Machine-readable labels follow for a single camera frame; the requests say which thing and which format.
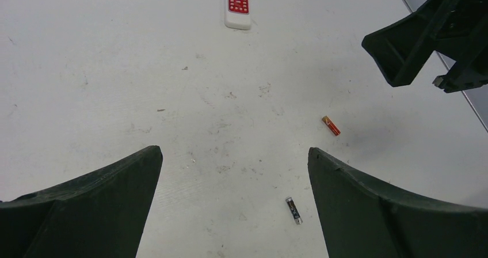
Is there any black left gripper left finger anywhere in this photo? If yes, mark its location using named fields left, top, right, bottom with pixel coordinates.
left=1, top=146, right=163, bottom=257

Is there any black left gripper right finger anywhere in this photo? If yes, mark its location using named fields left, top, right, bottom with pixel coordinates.
left=308, top=147, right=487, bottom=257

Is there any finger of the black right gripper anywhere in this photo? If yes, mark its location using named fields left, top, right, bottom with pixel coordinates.
left=361, top=0, right=487, bottom=87
left=433, top=20, right=487, bottom=93

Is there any white red remote control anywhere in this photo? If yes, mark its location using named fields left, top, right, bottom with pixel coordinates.
left=224, top=0, right=251, bottom=31

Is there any red orange battery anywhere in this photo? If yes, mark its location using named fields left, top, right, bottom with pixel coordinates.
left=322, top=116, right=341, bottom=136

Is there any black silver battery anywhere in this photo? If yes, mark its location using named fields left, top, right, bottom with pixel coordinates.
left=285, top=197, right=303, bottom=225

